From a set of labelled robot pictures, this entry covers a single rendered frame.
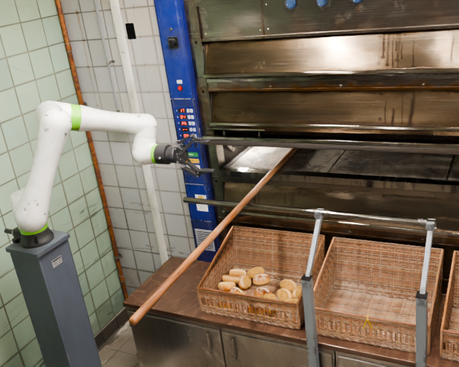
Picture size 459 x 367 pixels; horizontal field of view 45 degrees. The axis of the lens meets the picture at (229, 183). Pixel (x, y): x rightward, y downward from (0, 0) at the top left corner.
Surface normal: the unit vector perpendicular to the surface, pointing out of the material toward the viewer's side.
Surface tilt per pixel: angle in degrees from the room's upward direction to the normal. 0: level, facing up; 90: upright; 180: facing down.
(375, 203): 70
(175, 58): 90
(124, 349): 0
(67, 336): 90
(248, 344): 90
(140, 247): 90
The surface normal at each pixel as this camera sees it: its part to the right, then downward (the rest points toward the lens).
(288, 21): -0.44, 0.40
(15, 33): 0.89, 0.07
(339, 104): -0.46, 0.06
